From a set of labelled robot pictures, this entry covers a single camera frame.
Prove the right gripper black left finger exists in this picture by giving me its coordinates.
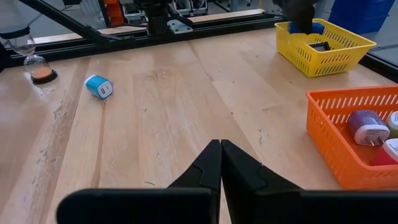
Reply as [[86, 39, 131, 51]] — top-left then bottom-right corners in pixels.
[[56, 139, 223, 224]]

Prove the orange plastic basket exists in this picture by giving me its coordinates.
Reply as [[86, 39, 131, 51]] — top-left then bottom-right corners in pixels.
[[305, 85, 398, 190]]

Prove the orange parts bin rack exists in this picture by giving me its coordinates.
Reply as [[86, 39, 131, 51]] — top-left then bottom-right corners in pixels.
[[102, 0, 125, 27]]

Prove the black aluminium table frame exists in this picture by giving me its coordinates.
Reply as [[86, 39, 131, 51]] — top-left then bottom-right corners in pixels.
[[0, 0, 398, 85]]

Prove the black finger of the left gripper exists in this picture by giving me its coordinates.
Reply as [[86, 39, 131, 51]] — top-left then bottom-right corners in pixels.
[[303, 12, 315, 34], [290, 12, 304, 34]]

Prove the orange sand black hourglass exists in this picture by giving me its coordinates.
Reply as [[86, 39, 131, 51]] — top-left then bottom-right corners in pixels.
[[0, 26, 59, 85]]

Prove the blue storage bin stack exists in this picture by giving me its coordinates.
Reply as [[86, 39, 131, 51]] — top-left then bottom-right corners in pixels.
[[328, 0, 396, 35]]

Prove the yellow plastic basket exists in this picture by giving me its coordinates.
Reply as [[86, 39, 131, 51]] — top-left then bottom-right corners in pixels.
[[274, 17, 377, 78]]

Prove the cyan and white wall charger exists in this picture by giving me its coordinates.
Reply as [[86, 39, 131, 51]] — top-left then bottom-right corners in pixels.
[[84, 74, 114, 100]]

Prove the green and white wall charger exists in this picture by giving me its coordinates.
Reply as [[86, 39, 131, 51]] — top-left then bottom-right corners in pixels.
[[386, 111, 398, 139]]

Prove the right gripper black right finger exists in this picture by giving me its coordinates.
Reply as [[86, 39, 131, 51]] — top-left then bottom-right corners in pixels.
[[221, 139, 398, 224]]

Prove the black framed digital thermometer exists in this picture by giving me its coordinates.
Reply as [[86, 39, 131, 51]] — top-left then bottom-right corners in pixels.
[[308, 40, 332, 52]]

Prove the purple and white wall charger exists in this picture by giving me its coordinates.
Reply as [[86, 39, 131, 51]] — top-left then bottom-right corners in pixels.
[[347, 109, 391, 147]]

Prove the red and white wall charger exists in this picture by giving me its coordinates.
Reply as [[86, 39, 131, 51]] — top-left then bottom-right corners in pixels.
[[369, 138, 398, 167]]

